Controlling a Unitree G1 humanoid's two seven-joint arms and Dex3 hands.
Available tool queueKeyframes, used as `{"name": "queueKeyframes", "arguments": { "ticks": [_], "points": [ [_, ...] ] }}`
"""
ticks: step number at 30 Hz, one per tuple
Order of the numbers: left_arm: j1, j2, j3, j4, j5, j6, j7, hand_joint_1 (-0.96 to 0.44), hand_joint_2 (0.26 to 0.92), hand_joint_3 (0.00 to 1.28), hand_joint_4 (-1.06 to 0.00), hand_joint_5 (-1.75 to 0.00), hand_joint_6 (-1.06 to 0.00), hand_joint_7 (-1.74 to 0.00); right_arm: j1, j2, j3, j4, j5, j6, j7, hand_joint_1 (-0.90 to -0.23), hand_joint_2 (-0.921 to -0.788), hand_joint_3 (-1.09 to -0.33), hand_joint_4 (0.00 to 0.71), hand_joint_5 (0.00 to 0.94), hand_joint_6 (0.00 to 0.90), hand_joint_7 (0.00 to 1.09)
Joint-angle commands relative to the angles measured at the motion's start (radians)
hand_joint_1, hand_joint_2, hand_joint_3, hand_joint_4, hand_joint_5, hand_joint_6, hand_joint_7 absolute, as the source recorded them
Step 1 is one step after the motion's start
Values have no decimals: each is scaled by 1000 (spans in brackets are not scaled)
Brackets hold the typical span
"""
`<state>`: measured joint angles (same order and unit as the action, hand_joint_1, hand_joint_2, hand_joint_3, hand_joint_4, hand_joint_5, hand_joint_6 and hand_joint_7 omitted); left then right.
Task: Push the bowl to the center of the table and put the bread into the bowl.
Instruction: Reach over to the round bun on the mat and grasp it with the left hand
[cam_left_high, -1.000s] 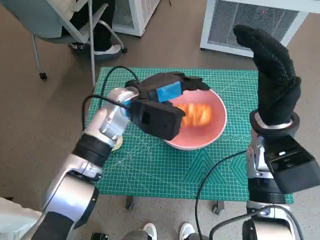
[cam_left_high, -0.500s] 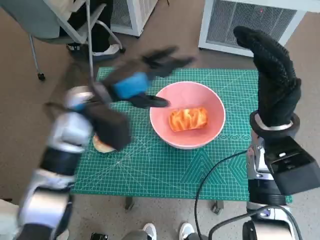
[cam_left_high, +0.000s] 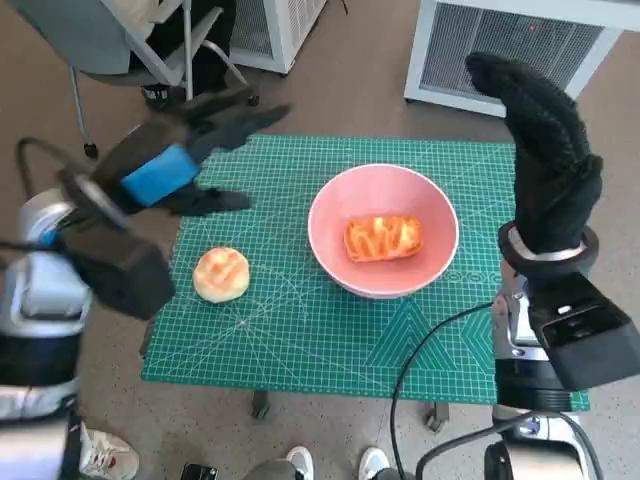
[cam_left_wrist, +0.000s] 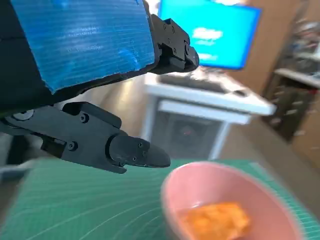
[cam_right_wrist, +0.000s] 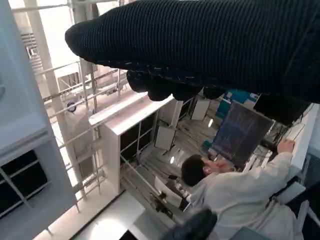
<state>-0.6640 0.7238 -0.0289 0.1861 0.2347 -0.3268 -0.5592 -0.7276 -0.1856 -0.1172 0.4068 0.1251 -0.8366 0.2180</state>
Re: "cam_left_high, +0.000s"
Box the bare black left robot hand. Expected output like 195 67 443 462
91 88 292 217

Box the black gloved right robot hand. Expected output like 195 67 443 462
464 51 605 255

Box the round toy bread bun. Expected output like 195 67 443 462
193 246 250 304

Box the pink bowl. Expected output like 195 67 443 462
307 165 460 300

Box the long toy bread loaf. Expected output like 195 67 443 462
343 214 424 263

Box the seated person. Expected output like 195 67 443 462
127 0 259 109

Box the large white grille cabinet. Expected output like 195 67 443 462
403 0 624 119

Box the small white grille cabinet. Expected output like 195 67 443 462
229 0 329 75

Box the green cutting mat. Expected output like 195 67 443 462
139 134 590 407

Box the person in light clothing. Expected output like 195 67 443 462
77 422 140 480

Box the small black device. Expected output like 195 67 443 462
180 463 220 480

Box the person with white shoes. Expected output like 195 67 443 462
244 446 406 480

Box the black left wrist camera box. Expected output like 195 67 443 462
59 227 177 321

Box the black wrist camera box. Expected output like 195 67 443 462
59 227 177 321
529 272 640 391

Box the grey chair with metal frame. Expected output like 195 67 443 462
14 0 251 159

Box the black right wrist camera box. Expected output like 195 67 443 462
529 272 640 391

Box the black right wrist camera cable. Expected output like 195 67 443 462
388 302 496 480

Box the black right upper arm cable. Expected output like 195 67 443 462
414 410 604 480

